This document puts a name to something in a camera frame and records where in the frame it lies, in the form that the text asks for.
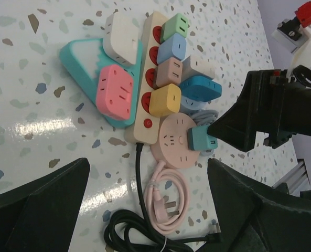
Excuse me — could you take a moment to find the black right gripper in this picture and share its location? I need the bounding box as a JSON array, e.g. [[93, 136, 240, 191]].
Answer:
[[207, 65, 311, 152]]

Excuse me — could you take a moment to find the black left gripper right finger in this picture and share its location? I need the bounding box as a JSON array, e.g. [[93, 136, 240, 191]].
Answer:
[[207, 159, 311, 251]]

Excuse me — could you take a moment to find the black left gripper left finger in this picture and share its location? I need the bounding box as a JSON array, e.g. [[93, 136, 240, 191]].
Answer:
[[0, 158, 90, 251]]

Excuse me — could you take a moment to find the blue square adapter plug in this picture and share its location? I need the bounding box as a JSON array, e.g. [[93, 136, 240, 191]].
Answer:
[[179, 75, 222, 102]]

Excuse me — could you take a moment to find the teal cube plug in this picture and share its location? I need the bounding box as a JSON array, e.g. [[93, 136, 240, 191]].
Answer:
[[187, 124, 218, 151]]

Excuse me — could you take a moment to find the yellow cube plug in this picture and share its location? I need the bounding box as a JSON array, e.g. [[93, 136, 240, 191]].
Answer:
[[149, 83, 181, 118]]

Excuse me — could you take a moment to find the pink round socket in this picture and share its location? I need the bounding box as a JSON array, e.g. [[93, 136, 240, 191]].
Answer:
[[151, 112, 205, 169]]

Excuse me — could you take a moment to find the beige power strip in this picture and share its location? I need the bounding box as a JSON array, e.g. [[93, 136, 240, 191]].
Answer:
[[124, 11, 168, 145]]

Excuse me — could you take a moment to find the pink square adapter plug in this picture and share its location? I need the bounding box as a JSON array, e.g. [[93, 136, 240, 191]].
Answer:
[[95, 64, 134, 121]]

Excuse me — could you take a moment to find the teal triangular power socket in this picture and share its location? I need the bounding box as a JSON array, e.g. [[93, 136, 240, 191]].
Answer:
[[59, 38, 143, 128]]

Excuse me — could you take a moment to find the light blue round socket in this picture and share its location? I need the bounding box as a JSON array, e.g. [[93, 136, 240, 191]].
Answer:
[[179, 96, 207, 114]]

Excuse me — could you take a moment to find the tan cube plug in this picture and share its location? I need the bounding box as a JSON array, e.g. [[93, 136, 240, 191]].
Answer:
[[153, 57, 183, 89]]

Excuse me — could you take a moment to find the light blue cube plug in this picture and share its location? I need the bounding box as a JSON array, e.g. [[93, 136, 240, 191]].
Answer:
[[157, 33, 187, 64]]

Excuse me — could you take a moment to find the green cube plug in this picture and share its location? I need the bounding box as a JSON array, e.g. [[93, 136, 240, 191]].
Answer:
[[160, 13, 188, 44]]

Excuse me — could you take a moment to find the white square adapter plug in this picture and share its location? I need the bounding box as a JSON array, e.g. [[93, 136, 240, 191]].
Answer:
[[102, 12, 139, 67]]

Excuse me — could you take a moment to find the white flat adapter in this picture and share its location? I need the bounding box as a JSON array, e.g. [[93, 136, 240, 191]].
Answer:
[[181, 55, 216, 81]]

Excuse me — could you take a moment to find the light blue coiled cable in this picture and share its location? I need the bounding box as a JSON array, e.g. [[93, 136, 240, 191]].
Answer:
[[189, 109, 220, 127]]

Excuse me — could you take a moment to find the white red wrist camera mount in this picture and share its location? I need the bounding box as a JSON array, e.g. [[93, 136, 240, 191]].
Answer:
[[272, 1, 311, 78]]

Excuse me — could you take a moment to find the pink coiled cable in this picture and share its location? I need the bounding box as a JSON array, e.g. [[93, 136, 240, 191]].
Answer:
[[142, 160, 189, 239]]

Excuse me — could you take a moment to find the black power cable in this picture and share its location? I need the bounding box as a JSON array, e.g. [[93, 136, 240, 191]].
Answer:
[[104, 141, 224, 252]]

